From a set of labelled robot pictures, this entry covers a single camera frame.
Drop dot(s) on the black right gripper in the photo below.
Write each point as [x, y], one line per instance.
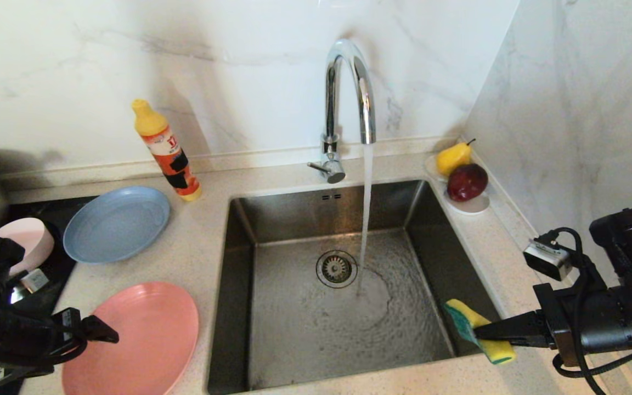
[623, 323]

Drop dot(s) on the yellow green sponge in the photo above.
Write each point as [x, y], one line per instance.
[500, 351]

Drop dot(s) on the pink plate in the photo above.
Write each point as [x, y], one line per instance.
[151, 340]

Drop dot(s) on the pink bowl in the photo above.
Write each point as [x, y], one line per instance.
[30, 238]

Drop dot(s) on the blue grey plate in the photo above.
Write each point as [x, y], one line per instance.
[118, 225]

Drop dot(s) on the orange dish soap bottle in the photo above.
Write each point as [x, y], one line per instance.
[170, 156]

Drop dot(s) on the chrome gooseneck faucet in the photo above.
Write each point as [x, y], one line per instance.
[331, 109]

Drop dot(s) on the metal sink drain strainer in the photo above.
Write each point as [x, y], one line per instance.
[337, 269]

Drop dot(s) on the stainless steel sink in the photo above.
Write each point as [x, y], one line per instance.
[294, 340]

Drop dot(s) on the white fruit dish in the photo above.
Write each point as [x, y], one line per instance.
[474, 207]

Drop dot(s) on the black induction cooktop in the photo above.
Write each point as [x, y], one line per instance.
[36, 207]

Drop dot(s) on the red apple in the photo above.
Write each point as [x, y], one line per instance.
[467, 182]

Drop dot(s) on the yellow pear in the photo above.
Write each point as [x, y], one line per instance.
[452, 159]

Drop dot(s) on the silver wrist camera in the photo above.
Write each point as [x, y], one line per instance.
[33, 280]
[546, 260]

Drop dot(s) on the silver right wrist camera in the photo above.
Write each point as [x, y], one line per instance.
[546, 260]

